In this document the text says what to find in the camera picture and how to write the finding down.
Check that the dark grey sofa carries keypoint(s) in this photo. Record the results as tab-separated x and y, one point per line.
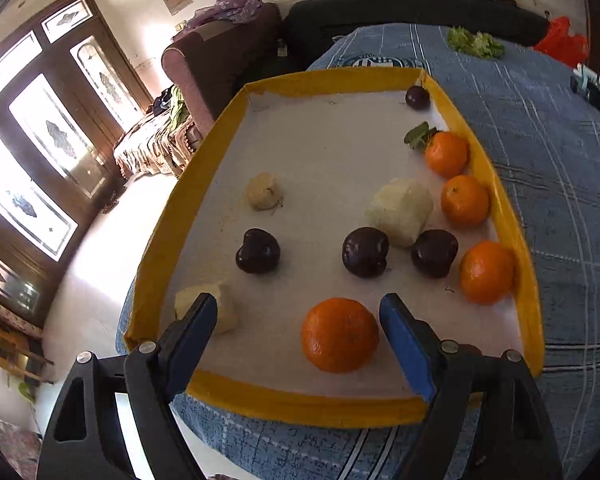
380	12

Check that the red plastic bag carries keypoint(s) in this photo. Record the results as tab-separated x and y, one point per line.
562	40

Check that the maroon armchair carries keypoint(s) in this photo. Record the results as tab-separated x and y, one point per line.
220	65

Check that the green leaf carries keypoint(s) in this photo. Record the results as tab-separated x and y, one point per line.
416	136

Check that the blue plaid blanket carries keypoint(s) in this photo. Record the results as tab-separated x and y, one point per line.
555	160

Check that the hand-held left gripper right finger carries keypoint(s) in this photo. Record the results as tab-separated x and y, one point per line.
402	340

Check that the yellow-rimmed white tray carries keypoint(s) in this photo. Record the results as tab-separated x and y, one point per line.
330	170

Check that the wooden glass door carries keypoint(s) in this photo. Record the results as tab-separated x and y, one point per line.
45	135

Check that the black cup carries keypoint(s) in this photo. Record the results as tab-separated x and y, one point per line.
596	95

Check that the large white peeled chunk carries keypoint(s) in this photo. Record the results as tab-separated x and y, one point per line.
399	211

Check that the small white peeled piece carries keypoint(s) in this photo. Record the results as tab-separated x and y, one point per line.
228	310
263	191

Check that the patterned cover couch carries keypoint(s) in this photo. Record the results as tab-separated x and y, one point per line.
150	145

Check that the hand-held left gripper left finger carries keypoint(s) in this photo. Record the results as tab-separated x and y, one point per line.
202	320

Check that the small orange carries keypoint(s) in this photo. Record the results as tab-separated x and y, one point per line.
464	200

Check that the green lettuce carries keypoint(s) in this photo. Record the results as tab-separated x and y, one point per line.
475	42

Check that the purple cloth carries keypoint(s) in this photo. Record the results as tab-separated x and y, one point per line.
230	2

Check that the orange with leaf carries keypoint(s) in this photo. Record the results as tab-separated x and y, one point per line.
447	155

